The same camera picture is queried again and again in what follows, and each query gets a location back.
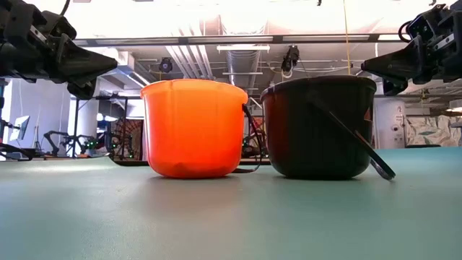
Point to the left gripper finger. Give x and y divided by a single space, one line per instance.
83 63
83 92

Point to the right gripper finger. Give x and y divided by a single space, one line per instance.
393 87
400 65

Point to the black halloween bucket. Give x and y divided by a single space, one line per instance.
317 130

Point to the orange halloween bucket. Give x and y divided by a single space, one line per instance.
195 130

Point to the black background robot arm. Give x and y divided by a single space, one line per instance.
54 139
90 143

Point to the black framed table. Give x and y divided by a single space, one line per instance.
76 122

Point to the white pillar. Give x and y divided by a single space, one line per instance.
391 124
86 126

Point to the leaf patterned cloth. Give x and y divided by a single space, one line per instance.
433 131

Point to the black web decoration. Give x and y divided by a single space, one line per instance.
126 139

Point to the black flat object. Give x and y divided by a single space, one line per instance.
422 146

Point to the computer monitor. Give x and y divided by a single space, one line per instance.
20 127

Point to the black curved stand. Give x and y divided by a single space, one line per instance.
14 151

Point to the grey horizontal beam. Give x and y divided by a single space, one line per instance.
180 40

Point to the black hanging device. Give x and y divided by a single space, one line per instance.
290 57

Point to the white ceiling light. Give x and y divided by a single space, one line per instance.
242 47

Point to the black round ceiling camera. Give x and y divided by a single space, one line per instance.
165 65

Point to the silver ventilation duct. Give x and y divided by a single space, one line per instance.
243 66

